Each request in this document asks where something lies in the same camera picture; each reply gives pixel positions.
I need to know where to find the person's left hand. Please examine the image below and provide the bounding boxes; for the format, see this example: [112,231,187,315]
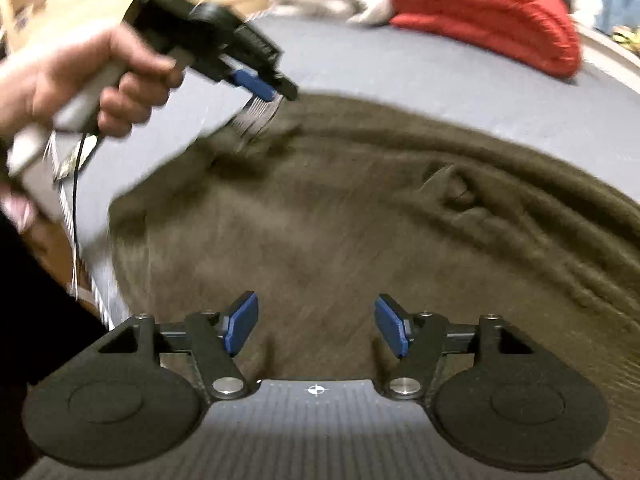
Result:
[1,24,183,141]

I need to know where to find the olive corduroy pants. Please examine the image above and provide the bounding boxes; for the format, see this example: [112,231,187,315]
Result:
[108,94,639,479]

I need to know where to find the red folded quilt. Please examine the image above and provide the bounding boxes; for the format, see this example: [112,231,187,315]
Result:
[390,0,582,79]

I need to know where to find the black cable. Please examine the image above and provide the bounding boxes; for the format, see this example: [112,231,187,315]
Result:
[70,131,87,281]

